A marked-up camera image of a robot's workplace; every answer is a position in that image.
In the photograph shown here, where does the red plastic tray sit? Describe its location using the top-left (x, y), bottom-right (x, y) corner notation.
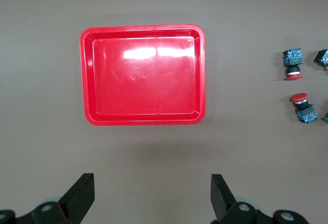
top-left (79, 24), bottom-right (207, 127)

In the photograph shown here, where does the brown table cover sheet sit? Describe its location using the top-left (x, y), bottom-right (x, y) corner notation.
top-left (0, 0), bottom-right (328, 224)

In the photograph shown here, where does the red mushroom push button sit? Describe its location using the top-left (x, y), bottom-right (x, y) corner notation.
top-left (290, 92), bottom-right (319, 125)
top-left (282, 48), bottom-right (304, 81)

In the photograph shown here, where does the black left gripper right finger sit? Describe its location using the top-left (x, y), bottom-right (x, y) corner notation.
top-left (210, 174), bottom-right (308, 224)

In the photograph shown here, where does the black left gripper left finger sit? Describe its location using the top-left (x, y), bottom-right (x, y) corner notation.
top-left (0, 173), bottom-right (95, 224)

